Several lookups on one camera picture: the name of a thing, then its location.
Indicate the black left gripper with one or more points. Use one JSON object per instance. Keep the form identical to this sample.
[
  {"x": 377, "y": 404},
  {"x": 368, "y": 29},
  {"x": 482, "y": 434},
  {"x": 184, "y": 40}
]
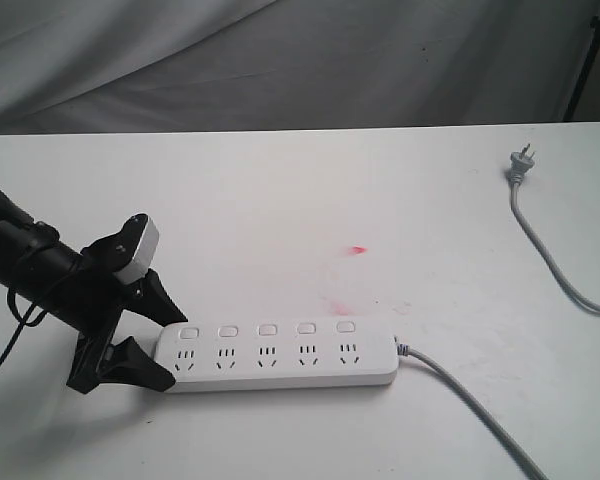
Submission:
[{"x": 102, "y": 301}]

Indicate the white five-outlet power strip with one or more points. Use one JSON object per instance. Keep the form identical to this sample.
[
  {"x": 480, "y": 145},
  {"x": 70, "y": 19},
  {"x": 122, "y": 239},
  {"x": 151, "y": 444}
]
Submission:
[{"x": 271, "y": 354}]

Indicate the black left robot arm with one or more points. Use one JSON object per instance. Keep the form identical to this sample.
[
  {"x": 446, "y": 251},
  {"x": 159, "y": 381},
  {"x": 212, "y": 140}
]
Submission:
[{"x": 38, "y": 270}]

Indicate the grey backdrop cloth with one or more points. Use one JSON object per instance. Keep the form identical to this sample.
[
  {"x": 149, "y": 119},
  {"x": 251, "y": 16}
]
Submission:
[{"x": 171, "y": 66}]

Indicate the black tripod stand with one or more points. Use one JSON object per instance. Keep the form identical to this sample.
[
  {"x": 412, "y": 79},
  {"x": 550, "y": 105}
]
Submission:
[{"x": 585, "y": 68}]

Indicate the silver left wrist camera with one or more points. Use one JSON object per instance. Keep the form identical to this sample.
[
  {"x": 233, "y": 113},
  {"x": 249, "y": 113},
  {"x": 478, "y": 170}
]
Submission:
[{"x": 135, "y": 248}]

